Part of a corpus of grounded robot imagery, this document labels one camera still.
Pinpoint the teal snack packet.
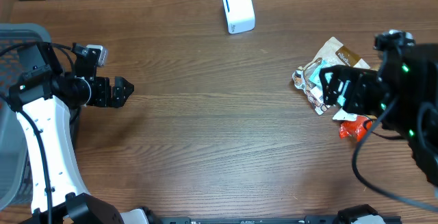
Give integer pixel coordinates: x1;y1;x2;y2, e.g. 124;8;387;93
304;58;350;107

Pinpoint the cream brown nut bag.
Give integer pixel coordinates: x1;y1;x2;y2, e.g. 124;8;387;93
292;37;370;115

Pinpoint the white tube gold cap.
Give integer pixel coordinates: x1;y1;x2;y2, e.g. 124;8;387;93
333;109;357;121

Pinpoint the orange spaghetti packet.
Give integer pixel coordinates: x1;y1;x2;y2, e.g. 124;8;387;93
339;116;373;142

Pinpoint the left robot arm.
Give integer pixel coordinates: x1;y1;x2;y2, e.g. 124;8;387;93
1;42;155;224

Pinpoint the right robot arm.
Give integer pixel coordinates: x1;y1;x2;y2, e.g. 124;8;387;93
319;43;437;212

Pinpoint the white barcode scanner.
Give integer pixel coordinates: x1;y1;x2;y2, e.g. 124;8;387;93
222;0;255;34

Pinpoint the grey plastic basket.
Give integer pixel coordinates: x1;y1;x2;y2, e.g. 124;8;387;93
1;23;52;208

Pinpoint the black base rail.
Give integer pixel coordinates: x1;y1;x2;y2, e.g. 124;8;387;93
150;215;403;224

